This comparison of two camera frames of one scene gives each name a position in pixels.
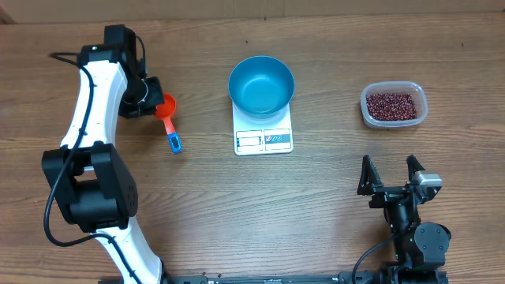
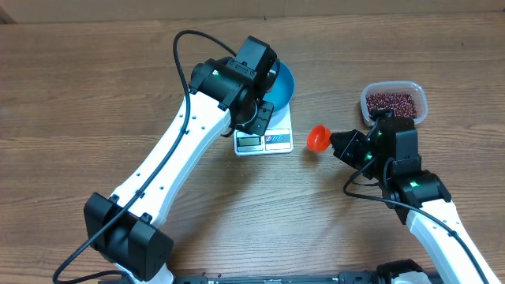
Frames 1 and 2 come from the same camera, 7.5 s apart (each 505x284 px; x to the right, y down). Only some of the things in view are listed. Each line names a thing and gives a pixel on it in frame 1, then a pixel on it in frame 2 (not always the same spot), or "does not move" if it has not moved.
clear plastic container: (388, 104) does not move
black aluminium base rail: (369, 278) does not move
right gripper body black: (386, 196) → (357, 151)
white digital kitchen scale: (254, 138) does not move
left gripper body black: (143, 99) → (256, 121)
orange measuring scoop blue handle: (165, 110) → (319, 137)
